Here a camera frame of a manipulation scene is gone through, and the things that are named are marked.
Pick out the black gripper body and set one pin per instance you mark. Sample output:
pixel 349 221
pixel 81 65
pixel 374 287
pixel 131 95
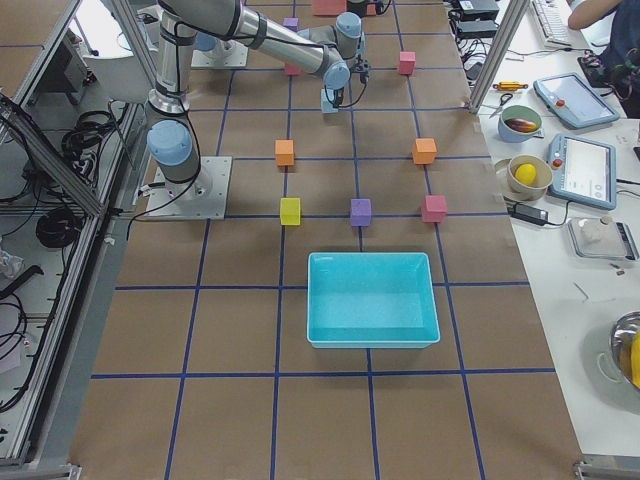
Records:
pixel 338 94

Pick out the light blue block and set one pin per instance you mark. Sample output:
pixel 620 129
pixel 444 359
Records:
pixel 327 102

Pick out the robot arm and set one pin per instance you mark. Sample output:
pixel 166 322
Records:
pixel 333 53
pixel 365 8

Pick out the dark pink block near left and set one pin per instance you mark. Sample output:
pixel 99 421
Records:
pixel 292 70

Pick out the orange block near right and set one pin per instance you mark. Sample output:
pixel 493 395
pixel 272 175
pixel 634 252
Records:
pixel 284 152

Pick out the orange block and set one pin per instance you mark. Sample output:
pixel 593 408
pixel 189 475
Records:
pixel 424 151
pixel 284 152

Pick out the pink block far left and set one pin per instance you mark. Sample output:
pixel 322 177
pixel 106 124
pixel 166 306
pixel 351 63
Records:
pixel 406 63

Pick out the purple block near left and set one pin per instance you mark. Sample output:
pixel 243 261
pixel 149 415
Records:
pixel 291 23

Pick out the purple block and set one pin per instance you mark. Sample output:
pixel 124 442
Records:
pixel 291 23
pixel 360 212

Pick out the pink plastic tray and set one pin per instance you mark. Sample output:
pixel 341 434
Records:
pixel 328 8

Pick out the orange block far right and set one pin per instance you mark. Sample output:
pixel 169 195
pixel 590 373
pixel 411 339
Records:
pixel 424 151

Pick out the purple block right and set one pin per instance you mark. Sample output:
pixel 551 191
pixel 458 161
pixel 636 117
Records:
pixel 360 212

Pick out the yellow foam block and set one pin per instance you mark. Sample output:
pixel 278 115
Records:
pixel 290 211

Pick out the pink block far right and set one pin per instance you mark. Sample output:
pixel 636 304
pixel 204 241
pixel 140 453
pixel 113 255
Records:
pixel 434 209

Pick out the black electronics box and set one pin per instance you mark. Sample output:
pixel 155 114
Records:
pixel 473 19

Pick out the black scissors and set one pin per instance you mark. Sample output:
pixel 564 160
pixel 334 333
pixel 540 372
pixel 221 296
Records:
pixel 504 99

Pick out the gold metal cylinder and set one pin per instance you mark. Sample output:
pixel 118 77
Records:
pixel 509 86

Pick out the green bowl with eggplant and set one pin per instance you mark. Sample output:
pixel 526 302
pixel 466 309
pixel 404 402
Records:
pixel 518 123

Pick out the yellow lemon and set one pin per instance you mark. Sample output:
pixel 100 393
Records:
pixel 526 174

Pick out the cyan plastic bin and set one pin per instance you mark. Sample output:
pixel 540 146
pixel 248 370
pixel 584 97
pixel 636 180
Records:
pixel 371 300

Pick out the bowl with lemon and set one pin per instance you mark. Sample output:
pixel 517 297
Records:
pixel 514 190

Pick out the black power adapter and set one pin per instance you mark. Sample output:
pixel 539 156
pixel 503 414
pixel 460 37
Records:
pixel 528 214

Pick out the white keyboard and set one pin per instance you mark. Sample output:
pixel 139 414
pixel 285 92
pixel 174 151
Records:
pixel 549 22

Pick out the teach pendant far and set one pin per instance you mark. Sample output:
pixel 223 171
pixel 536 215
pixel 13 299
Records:
pixel 574 102

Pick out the teach pendant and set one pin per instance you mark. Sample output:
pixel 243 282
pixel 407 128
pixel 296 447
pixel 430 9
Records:
pixel 574 102
pixel 583 171

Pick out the teach pendant near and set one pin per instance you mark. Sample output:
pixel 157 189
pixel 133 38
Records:
pixel 583 171

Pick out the person at desk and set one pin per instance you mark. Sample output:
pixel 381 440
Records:
pixel 620 58

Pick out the kitchen scale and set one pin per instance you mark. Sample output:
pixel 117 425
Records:
pixel 602 238

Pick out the steel bowl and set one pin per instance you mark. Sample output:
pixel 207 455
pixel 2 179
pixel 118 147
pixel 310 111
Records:
pixel 620 362

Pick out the aluminium frame post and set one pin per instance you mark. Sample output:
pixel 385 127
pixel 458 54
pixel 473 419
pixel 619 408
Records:
pixel 507 28

